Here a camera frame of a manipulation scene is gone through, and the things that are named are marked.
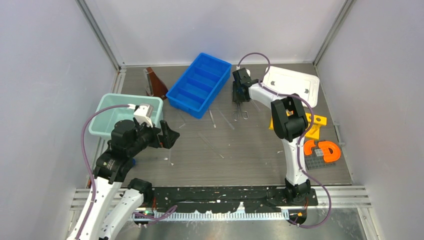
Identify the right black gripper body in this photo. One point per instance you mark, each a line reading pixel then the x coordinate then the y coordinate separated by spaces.
pixel 236 97

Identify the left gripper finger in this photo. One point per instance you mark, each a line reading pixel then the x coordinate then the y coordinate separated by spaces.
pixel 166 131
pixel 169 138

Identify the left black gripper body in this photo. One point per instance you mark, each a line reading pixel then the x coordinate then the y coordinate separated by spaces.
pixel 147 136

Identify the metal crucible tongs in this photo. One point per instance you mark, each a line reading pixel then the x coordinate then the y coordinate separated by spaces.
pixel 239 112

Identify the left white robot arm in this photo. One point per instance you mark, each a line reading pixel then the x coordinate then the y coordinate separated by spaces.
pixel 98 220

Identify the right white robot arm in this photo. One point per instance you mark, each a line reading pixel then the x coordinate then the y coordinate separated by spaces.
pixel 289 123

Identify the vertical glass pipette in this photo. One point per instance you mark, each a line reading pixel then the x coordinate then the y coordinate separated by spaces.
pixel 170 158

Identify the short clear glass tube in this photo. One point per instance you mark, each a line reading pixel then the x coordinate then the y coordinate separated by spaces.
pixel 255 106

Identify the white plastic tray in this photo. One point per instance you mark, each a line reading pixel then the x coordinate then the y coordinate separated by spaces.
pixel 285 81

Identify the light green plastic tub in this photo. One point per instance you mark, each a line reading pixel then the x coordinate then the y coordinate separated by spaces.
pixel 103 124

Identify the blue divided plastic bin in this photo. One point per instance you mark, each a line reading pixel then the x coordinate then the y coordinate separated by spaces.
pixel 199 85

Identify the brown triangular stand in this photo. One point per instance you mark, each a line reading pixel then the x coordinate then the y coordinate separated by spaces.
pixel 155 87

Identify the yellow test tube rack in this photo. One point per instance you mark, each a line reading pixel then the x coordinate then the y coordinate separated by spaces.
pixel 314 131

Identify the grey building plate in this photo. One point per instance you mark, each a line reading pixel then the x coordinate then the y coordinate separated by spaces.
pixel 316 160

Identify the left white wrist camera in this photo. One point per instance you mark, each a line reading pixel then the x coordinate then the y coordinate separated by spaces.
pixel 142 114

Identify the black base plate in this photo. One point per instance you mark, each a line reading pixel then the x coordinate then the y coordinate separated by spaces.
pixel 224 199

